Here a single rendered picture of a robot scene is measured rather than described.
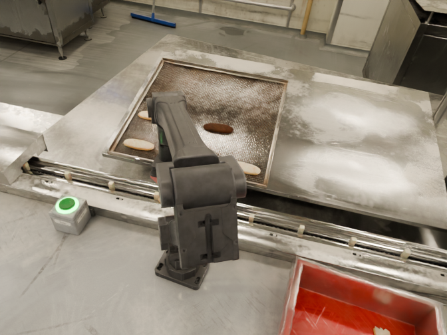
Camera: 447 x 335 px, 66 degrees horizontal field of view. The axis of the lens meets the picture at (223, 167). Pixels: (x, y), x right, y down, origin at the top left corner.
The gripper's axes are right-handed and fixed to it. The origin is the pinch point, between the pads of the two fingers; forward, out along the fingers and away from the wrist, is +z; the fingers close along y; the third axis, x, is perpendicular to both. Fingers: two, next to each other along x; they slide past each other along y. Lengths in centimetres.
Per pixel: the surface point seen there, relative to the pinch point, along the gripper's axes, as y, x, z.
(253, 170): -13.8, 21.2, 2.6
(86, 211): 11.2, -20.3, 7.4
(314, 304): 19.5, 42.6, 10.5
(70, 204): 13.4, -22.7, 2.7
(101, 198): 5.9, -18.7, 7.1
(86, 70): -197, -153, 95
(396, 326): 20, 62, 10
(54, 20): -204, -179, 57
